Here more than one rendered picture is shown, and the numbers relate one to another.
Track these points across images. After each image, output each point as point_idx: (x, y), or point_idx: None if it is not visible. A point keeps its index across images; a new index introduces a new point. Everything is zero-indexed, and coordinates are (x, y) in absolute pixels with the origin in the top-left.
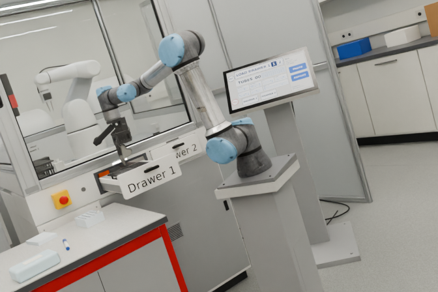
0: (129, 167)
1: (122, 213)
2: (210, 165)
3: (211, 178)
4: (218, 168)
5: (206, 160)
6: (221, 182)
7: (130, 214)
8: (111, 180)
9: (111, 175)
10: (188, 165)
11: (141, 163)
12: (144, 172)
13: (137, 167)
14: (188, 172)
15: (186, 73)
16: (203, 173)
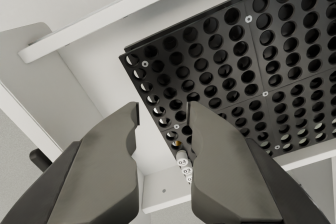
0: (323, 81)
1: None
2: (315, 196)
3: (298, 169)
4: (308, 193)
5: (324, 204)
6: (292, 170)
7: (31, 19)
8: None
9: None
10: (326, 179)
11: (315, 132)
12: (34, 149)
13: (40, 149)
14: (315, 164)
15: None
16: (308, 174)
